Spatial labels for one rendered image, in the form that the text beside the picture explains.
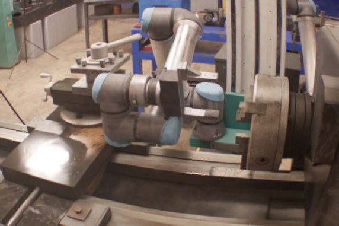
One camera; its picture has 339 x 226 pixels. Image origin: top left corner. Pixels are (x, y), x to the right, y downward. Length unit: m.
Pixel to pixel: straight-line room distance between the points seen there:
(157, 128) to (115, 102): 0.14
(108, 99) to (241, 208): 0.55
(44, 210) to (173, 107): 0.49
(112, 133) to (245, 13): 1.12
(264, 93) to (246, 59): 1.20
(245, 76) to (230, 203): 1.01
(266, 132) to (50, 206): 0.63
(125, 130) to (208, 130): 0.94
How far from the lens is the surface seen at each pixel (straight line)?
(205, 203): 1.23
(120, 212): 1.03
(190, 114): 1.06
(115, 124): 1.09
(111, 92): 1.05
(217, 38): 2.69
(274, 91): 0.85
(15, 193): 1.12
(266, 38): 1.98
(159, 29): 1.51
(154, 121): 1.07
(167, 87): 0.99
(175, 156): 1.26
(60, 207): 1.03
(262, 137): 0.83
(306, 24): 2.00
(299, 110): 0.88
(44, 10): 5.82
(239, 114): 0.89
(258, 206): 1.22
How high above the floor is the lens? 1.54
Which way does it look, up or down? 26 degrees down
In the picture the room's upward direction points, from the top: 2 degrees counter-clockwise
